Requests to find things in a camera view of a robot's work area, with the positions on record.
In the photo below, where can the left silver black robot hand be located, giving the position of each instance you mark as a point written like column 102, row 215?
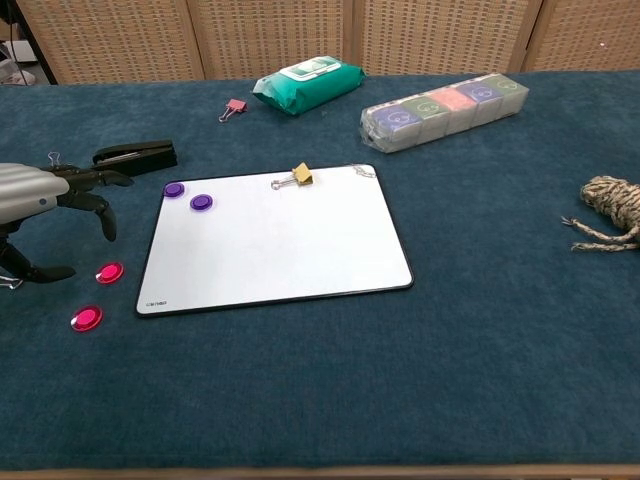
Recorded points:
column 30, row 192

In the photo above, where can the pink round magnet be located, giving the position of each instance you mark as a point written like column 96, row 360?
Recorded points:
column 109, row 272
column 86, row 318

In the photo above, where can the purple round magnet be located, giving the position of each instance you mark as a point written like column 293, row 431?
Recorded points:
column 201, row 202
column 174, row 189

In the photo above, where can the teal binder clip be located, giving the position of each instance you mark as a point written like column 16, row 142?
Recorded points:
column 51, row 156

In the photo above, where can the black stapler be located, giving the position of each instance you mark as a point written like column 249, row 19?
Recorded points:
column 145, row 152

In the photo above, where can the pink binder clip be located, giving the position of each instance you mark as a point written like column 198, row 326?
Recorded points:
column 236, row 105

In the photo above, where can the white magnetic board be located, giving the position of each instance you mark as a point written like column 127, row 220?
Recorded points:
column 275, row 240

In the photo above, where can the woven wooden folding screen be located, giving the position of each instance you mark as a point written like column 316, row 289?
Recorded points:
column 275, row 35

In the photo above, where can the green wet wipes pack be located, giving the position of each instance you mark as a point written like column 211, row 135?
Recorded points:
column 305, row 87

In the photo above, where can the silver paper clips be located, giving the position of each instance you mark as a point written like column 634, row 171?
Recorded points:
column 361, row 170

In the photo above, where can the wrapped tissue multipack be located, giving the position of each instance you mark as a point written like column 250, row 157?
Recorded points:
column 440, row 112

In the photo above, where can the blue felt table cloth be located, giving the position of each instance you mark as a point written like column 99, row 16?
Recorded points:
column 450, row 325

